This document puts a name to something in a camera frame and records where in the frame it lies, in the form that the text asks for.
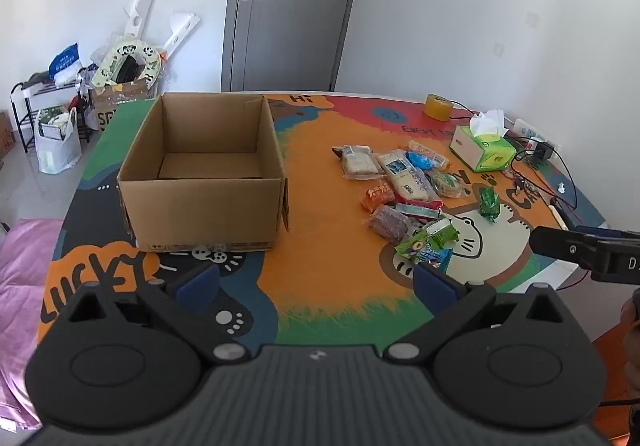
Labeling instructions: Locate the red and white bar packet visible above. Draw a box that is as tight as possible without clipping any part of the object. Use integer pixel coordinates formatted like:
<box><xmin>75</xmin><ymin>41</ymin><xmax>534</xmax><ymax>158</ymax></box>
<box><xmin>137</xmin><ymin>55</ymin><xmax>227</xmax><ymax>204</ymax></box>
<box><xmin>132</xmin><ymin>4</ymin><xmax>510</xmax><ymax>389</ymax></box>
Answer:
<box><xmin>395</xmin><ymin>200</ymin><xmax>444</xmax><ymax>222</ymax></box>

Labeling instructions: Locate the clear cake packet with barcode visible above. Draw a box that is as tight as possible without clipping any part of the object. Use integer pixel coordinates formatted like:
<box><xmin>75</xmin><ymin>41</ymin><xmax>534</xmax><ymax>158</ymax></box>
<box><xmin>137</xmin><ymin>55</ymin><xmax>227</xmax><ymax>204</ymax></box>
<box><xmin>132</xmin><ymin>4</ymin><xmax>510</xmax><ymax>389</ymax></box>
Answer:
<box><xmin>333</xmin><ymin>145</ymin><xmax>382</xmax><ymax>180</ymax></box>

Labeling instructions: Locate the person's right hand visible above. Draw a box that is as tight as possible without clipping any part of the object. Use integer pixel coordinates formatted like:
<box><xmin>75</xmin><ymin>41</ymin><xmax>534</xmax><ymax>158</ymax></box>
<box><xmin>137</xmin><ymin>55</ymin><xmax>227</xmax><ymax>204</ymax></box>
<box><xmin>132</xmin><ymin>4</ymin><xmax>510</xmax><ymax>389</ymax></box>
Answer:
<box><xmin>620</xmin><ymin>289</ymin><xmax>640</xmax><ymax>327</ymax></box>

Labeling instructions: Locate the round green snack packet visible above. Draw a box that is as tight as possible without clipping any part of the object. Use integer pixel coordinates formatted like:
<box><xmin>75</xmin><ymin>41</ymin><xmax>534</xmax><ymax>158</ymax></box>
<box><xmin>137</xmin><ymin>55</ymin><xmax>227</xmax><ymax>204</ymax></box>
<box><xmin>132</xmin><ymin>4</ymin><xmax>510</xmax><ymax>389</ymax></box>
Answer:
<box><xmin>431</xmin><ymin>170</ymin><xmax>467</xmax><ymax>198</ymax></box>

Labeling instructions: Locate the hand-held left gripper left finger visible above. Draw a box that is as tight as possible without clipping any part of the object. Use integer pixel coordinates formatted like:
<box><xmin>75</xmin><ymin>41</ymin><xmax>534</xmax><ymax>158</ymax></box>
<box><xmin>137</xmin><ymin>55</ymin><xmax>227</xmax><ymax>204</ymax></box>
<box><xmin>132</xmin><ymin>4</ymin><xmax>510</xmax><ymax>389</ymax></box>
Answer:
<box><xmin>52</xmin><ymin>261</ymin><xmax>251</xmax><ymax>367</ymax></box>

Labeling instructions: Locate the short white plastic board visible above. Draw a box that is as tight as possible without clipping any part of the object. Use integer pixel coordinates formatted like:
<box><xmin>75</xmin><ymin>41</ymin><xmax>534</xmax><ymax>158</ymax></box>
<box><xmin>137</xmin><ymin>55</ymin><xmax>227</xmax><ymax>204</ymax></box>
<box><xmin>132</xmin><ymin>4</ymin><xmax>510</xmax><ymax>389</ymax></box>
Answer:
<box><xmin>160</xmin><ymin>12</ymin><xmax>201</xmax><ymax>62</ymax></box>

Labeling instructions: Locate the orange snack packet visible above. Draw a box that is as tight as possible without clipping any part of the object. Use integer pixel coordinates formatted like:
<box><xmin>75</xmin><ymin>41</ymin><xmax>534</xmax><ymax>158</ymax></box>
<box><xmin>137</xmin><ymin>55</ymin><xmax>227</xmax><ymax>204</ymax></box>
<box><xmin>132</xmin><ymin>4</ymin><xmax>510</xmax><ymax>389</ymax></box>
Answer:
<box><xmin>361</xmin><ymin>180</ymin><xmax>396</xmax><ymax>213</ymax></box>

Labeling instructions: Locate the yellow tape roll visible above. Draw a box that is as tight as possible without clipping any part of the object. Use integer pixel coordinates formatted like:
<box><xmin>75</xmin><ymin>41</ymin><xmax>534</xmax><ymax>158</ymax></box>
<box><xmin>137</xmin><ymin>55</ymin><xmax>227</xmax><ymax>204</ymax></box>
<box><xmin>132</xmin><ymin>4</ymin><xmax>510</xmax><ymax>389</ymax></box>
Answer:
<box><xmin>424</xmin><ymin>95</ymin><xmax>453</xmax><ymax>120</ymax></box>

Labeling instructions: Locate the blue snack packet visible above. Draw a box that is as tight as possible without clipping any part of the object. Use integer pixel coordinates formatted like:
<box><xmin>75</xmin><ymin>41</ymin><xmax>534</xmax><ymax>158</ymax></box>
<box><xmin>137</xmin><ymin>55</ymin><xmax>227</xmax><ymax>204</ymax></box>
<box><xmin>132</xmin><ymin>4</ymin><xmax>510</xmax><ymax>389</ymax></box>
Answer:
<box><xmin>406</xmin><ymin>151</ymin><xmax>437</xmax><ymax>172</ymax></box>

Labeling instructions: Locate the dark brown snack packet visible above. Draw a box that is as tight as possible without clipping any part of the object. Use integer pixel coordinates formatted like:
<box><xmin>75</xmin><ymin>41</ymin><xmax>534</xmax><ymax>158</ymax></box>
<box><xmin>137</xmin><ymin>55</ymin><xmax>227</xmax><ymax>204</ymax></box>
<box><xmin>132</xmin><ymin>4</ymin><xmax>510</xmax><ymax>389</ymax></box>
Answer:
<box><xmin>369</xmin><ymin>205</ymin><xmax>416</xmax><ymax>242</ymax></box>

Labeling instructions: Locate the small green candy wrapper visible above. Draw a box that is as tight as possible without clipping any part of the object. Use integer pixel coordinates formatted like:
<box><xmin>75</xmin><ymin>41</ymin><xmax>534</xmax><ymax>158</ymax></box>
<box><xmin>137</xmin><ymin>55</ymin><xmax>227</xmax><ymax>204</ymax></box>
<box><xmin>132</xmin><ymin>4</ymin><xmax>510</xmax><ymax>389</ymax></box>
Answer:
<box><xmin>479</xmin><ymin>189</ymin><xmax>501</xmax><ymax>223</ymax></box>

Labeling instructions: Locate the white plastic bag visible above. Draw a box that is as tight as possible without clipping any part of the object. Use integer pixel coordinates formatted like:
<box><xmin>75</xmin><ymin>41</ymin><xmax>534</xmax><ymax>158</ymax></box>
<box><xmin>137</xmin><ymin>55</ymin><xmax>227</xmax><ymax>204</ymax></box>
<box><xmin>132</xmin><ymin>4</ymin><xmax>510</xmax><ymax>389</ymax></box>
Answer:
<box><xmin>34</xmin><ymin>106</ymin><xmax>83</xmax><ymax>174</ymax></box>

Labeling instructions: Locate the bunch of keys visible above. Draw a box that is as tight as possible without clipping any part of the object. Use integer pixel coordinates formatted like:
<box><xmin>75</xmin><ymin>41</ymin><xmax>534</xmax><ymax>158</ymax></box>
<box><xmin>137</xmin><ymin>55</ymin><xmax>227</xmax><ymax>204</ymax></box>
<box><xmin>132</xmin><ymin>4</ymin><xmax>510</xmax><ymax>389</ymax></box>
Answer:
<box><xmin>510</xmin><ymin>173</ymin><xmax>538</xmax><ymax>197</ymax></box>

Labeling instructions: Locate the colourful printed table mat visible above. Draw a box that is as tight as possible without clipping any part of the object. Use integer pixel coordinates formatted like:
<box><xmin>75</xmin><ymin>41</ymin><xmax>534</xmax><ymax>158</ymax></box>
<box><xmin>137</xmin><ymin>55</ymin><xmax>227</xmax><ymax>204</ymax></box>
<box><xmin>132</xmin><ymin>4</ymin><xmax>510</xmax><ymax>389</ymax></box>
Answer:
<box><xmin>40</xmin><ymin>94</ymin><xmax>608</xmax><ymax>347</ymax></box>

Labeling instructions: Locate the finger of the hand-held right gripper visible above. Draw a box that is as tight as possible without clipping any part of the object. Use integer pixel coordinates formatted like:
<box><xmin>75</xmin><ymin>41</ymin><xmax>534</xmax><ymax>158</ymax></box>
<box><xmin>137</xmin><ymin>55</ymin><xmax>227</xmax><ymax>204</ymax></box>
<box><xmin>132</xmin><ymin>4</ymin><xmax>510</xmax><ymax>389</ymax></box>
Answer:
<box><xmin>572</xmin><ymin>225</ymin><xmax>640</xmax><ymax>241</ymax></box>
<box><xmin>529</xmin><ymin>225</ymin><xmax>608</xmax><ymax>271</ymax></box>

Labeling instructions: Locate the grey door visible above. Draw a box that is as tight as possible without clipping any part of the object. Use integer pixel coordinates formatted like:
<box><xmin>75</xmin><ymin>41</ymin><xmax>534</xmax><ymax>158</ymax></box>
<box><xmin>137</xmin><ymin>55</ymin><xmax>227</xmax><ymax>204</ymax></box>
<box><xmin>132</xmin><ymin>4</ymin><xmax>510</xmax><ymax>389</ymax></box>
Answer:
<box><xmin>222</xmin><ymin>0</ymin><xmax>368</xmax><ymax>92</ymax></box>

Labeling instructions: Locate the white cake packet blue picture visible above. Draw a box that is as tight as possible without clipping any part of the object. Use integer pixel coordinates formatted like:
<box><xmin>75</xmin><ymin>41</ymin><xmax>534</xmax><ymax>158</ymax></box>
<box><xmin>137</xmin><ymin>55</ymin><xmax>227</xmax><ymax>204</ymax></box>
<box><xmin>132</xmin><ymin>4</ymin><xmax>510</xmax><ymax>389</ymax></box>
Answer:
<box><xmin>378</xmin><ymin>149</ymin><xmax>442</xmax><ymax>203</ymax></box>

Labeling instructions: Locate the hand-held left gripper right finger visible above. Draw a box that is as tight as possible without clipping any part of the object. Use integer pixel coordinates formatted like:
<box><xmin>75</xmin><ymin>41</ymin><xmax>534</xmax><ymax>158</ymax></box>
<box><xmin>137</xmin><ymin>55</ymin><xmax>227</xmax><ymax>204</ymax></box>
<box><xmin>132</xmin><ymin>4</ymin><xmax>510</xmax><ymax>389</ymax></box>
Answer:
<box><xmin>382</xmin><ymin>261</ymin><xmax>576</xmax><ymax>367</ymax></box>

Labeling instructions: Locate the printed cardboard box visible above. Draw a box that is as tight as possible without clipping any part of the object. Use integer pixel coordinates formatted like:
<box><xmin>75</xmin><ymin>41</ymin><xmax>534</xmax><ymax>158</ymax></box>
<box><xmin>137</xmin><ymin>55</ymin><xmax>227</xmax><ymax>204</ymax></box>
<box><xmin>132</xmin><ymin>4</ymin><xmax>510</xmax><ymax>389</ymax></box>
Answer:
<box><xmin>90</xmin><ymin>79</ymin><xmax>158</xmax><ymax>132</ymax></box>

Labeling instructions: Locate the beige stick tool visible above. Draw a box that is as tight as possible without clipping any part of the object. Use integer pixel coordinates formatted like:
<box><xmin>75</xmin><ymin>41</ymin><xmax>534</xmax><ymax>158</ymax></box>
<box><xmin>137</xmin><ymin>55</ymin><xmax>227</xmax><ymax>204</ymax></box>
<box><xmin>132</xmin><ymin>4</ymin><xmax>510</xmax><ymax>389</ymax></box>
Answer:
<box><xmin>549</xmin><ymin>199</ymin><xmax>571</xmax><ymax>229</ymax></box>

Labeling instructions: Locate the white power strip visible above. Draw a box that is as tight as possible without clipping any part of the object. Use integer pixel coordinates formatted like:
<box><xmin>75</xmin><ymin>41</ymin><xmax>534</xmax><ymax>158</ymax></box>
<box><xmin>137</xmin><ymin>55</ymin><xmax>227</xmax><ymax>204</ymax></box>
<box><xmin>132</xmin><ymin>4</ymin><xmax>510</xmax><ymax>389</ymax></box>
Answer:
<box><xmin>512</xmin><ymin>119</ymin><xmax>561</xmax><ymax>152</ymax></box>

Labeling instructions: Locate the black cable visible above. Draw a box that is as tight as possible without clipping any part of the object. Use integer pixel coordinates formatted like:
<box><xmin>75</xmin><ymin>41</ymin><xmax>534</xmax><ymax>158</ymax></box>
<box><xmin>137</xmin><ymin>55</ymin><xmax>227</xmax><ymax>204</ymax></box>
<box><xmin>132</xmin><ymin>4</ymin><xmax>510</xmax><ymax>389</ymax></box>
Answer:
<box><xmin>450</xmin><ymin>100</ymin><xmax>578</xmax><ymax>212</ymax></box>

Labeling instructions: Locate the small blue printed packet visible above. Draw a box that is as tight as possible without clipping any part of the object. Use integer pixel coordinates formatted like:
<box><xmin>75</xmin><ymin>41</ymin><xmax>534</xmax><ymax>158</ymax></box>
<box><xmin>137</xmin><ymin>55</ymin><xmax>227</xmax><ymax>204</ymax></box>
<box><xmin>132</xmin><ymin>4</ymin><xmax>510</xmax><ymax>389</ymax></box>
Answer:
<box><xmin>419</xmin><ymin>249</ymin><xmax>453</xmax><ymax>273</ymax></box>

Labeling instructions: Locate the blue plastic bag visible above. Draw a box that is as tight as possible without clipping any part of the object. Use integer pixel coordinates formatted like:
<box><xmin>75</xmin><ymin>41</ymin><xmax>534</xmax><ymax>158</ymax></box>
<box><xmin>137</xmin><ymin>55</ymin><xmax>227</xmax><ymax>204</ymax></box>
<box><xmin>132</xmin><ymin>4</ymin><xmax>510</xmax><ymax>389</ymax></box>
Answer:
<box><xmin>49</xmin><ymin>43</ymin><xmax>81</xmax><ymax>77</ymax></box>

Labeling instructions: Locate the panda print seat ring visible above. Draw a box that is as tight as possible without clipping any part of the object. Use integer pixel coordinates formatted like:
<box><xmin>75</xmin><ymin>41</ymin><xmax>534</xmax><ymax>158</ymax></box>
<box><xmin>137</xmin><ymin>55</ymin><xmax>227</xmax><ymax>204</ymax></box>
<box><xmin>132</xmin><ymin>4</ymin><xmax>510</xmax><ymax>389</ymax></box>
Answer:
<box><xmin>91</xmin><ymin>37</ymin><xmax>163</xmax><ymax>88</ymax></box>

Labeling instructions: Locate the pink blanket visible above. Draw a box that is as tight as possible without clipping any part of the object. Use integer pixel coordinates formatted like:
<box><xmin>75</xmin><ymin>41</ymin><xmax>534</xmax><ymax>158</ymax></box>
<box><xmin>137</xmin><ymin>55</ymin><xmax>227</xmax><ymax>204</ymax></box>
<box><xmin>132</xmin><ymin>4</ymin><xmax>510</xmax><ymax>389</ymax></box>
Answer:
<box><xmin>0</xmin><ymin>219</ymin><xmax>66</xmax><ymax>429</ymax></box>

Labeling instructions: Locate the green drink carton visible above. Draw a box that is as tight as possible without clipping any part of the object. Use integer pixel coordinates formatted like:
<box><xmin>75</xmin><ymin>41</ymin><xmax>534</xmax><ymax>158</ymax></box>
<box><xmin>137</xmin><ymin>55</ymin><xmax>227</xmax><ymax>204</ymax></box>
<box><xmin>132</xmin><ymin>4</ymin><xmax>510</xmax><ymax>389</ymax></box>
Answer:
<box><xmin>395</xmin><ymin>219</ymin><xmax>460</xmax><ymax>262</ymax></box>

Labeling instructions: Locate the green tissue box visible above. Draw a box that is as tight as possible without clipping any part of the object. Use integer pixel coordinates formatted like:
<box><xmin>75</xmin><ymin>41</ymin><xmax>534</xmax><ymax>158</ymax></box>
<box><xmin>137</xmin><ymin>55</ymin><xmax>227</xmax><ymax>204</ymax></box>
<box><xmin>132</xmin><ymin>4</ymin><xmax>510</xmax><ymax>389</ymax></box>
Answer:
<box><xmin>448</xmin><ymin>109</ymin><xmax>517</xmax><ymax>173</ymax></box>

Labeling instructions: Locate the black shoe rack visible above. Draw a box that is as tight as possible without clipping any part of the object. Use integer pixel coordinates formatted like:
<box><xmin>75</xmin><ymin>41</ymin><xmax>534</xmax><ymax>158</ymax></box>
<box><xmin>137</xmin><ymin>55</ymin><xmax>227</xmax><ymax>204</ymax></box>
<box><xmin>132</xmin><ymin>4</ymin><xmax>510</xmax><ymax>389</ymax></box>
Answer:
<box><xmin>11</xmin><ymin>79</ymin><xmax>93</xmax><ymax>152</ymax></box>

